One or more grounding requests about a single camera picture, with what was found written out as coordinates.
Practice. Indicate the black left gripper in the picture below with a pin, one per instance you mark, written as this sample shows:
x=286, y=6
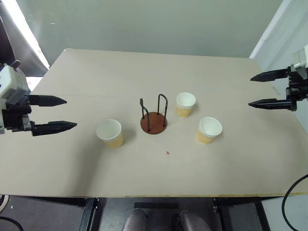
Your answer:
x=15, y=118

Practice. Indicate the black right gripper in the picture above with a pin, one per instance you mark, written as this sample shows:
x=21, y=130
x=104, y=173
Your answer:
x=298, y=90

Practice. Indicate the tan paper cup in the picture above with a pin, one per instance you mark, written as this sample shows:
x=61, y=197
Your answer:
x=185, y=104
x=209, y=132
x=111, y=134

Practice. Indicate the dark grey panel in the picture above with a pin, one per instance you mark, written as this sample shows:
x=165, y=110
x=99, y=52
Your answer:
x=16, y=41

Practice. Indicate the dark rounded shape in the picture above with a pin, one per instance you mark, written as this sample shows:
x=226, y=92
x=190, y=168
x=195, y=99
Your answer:
x=136, y=220

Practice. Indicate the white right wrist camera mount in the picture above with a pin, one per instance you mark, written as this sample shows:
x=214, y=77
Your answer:
x=300, y=62

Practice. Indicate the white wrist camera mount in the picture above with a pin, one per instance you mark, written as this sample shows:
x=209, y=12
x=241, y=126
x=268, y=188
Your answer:
x=300, y=62
x=10, y=81

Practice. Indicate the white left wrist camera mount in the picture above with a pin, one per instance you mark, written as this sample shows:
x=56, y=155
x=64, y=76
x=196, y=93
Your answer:
x=10, y=81

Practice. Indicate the black metal table frame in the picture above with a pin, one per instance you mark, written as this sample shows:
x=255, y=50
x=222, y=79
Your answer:
x=89, y=211

